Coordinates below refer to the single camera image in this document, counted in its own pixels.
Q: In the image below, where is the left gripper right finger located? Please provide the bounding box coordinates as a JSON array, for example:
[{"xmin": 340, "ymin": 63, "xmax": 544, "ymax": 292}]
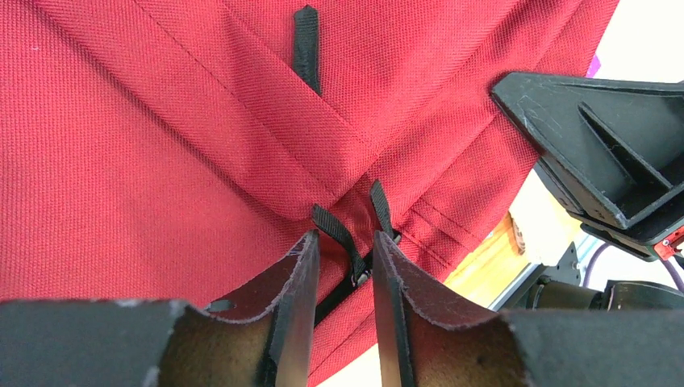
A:
[{"xmin": 373, "ymin": 231, "xmax": 683, "ymax": 386}]

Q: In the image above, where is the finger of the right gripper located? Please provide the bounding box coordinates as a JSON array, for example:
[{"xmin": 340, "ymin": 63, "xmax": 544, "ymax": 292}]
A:
[
  {"xmin": 534, "ymin": 160, "xmax": 683, "ymax": 262},
  {"xmin": 490, "ymin": 73, "xmax": 683, "ymax": 230}
]

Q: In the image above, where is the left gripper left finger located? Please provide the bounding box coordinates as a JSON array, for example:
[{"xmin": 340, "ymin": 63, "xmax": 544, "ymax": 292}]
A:
[{"xmin": 1, "ymin": 231, "xmax": 319, "ymax": 386}]

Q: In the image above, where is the red backpack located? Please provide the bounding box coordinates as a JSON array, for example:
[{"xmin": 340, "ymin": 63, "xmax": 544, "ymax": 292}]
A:
[{"xmin": 1, "ymin": 1, "xmax": 617, "ymax": 386}]

